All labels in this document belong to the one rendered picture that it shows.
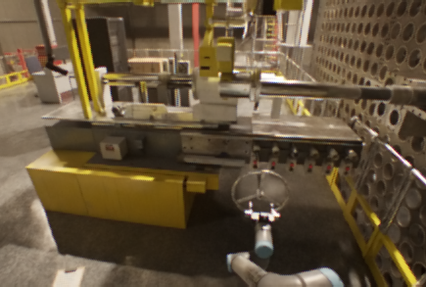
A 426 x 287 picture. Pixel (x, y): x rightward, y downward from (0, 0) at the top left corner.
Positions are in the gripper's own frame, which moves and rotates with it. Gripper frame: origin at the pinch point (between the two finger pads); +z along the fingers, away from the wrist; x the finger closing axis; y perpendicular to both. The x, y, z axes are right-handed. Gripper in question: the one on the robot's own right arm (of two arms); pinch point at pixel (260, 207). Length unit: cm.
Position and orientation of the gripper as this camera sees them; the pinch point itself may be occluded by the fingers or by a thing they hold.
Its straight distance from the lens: 155.0
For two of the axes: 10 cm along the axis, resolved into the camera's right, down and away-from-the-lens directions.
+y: -0.2, 8.8, 4.7
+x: 9.9, 0.8, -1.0
